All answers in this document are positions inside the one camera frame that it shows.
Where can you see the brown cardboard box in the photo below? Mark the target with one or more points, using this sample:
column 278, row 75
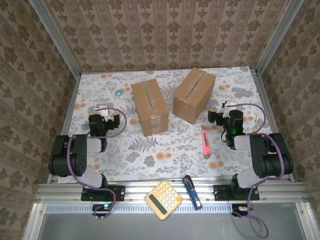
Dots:
column 192, row 97
column 150, row 107

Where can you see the pink utility knife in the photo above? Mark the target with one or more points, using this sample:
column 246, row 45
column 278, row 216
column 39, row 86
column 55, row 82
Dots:
column 206, row 145

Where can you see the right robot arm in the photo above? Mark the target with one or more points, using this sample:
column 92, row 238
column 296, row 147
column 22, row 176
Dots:
column 272, row 162

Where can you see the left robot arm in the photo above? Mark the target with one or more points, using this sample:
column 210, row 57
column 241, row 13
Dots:
column 75, row 160

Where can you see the yellow white pen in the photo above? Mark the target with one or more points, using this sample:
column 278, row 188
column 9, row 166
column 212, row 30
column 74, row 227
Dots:
column 255, row 123

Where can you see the small blue tape roll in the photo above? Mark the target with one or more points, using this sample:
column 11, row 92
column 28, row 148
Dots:
column 118, row 92

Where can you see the floral tablecloth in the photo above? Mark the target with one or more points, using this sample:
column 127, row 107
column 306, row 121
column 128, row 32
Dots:
column 140, row 170

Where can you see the blue black stapler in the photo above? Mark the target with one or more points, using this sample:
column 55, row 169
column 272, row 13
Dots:
column 192, row 193

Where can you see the small black controller board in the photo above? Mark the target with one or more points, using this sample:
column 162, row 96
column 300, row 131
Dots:
column 241, row 208
column 102, row 207

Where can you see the yellow calculator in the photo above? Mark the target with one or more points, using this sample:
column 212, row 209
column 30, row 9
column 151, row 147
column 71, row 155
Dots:
column 163, row 198

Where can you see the grey metal panel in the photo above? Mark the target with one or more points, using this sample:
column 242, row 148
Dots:
column 125, row 227

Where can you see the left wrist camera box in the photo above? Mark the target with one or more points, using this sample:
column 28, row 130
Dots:
column 102, row 110

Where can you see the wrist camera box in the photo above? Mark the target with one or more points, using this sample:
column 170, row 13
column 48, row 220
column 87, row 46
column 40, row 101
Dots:
column 228, row 103
column 102, row 110

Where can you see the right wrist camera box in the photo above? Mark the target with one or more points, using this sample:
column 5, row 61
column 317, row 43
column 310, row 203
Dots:
column 228, row 103

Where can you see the aluminium side rail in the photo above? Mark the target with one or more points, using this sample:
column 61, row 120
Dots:
column 71, row 100
column 266, row 100

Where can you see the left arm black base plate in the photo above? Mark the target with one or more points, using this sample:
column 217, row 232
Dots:
column 117, row 193

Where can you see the aluminium cross rail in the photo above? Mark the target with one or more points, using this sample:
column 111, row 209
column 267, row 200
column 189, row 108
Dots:
column 135, row 192

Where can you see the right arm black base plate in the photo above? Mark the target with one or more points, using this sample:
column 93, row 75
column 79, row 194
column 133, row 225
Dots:
column 221, row 192

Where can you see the aluminium frame post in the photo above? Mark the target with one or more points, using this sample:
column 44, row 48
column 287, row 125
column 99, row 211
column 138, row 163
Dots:
column 278, row 37
column 58, row 40

